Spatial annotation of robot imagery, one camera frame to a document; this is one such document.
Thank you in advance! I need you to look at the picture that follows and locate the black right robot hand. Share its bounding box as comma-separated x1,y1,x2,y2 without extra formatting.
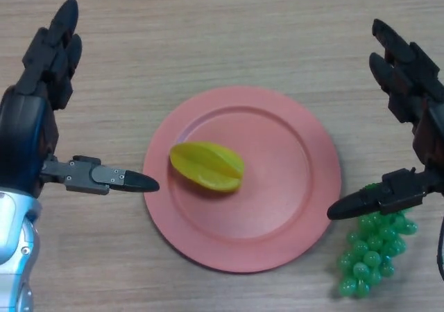
327,18,444,222

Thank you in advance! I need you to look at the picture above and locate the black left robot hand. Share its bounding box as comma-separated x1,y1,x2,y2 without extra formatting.
0,0,160,199

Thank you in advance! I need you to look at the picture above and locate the yellow starfruit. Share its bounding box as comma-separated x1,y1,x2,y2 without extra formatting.
169,141,246,193

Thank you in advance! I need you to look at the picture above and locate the pink round plate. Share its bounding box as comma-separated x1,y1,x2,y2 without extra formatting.
142,85,343,275

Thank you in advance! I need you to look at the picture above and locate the green grape bunch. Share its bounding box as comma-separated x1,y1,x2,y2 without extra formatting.
336,183,419,298

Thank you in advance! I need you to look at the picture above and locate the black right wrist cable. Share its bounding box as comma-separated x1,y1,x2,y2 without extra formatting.
436,217,444,282

